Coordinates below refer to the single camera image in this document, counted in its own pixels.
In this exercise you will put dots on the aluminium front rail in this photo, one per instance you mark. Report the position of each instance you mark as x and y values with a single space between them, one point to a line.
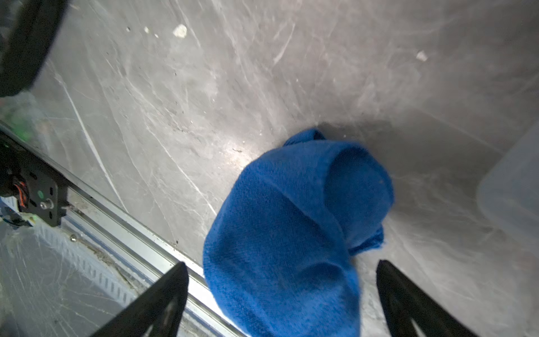
145 254

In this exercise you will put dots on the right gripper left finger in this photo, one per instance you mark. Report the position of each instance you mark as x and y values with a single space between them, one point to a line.
156 312

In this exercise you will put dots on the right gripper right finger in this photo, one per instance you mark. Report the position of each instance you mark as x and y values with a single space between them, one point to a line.
408 309

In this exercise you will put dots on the square clear lunch box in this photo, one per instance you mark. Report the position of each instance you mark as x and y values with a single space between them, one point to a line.
508 194

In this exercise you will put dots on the blue cleaning cloth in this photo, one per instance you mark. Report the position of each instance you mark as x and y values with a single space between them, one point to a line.
278 257

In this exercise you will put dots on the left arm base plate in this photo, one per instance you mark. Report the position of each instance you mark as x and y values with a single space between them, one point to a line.
37 187

